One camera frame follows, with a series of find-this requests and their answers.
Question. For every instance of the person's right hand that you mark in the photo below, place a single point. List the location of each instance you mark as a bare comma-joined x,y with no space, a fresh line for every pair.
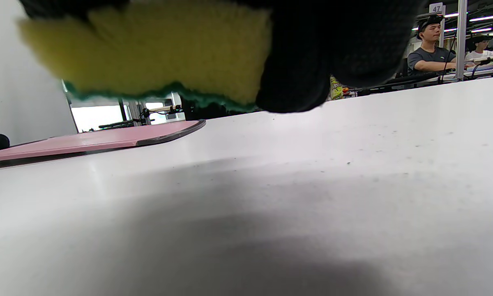
345,41

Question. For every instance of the yellow and green sponge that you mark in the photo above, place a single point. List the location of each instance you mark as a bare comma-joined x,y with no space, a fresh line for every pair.
160,49

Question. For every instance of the yellow snack packet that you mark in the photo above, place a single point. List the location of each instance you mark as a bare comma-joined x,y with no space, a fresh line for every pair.
335,89

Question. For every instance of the pink mat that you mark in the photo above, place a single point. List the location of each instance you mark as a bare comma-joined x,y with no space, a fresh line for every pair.
86,142

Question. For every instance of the white number sign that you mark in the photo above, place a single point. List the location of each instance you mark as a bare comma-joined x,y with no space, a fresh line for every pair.
436,8

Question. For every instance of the ceiling light strip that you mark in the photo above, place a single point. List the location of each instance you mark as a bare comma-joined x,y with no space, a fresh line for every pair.
482,18
481,30

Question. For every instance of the metal post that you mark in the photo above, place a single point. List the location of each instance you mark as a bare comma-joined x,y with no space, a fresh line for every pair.
461,37

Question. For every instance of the black camera stand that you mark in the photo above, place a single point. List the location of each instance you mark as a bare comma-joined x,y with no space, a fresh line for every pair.
146,115

